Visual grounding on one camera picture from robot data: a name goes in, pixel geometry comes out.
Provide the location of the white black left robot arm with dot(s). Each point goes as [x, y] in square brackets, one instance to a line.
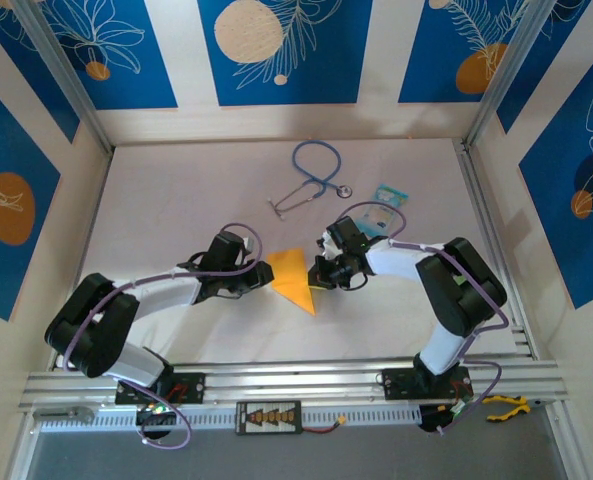
[171, 295]

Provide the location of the blue stethoscope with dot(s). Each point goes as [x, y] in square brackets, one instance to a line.
[344, 191]

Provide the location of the blue white wipes packet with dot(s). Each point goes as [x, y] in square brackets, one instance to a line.
[391, 194]

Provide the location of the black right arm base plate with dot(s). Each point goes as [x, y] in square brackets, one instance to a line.
[401, 384]

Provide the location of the black power distribution board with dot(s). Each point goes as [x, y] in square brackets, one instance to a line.
[268, 417]

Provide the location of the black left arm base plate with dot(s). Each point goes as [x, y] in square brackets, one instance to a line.
[191, 387]

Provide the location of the orange paper sheet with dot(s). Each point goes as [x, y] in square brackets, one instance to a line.
[291, 275]

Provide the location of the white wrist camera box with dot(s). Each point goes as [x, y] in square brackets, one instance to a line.
[330, 247]
[249, 244]

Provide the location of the small circuit board green LED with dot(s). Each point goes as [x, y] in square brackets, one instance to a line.
[156, 410]
[459, 411]

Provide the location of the aluminium side rail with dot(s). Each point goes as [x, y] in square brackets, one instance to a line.
[476, 185]

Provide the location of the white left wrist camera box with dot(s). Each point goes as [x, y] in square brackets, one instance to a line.
[249, 244]

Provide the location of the aluminium corner post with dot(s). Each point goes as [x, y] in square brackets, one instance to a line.
[506, 70]
[61, 70]

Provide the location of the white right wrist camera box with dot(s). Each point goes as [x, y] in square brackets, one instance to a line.
[330, 247]

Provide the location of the yellow black pliers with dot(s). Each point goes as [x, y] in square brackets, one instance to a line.
[507, 399]

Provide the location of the long aluminium frame rail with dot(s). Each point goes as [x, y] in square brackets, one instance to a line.
[296, 380]

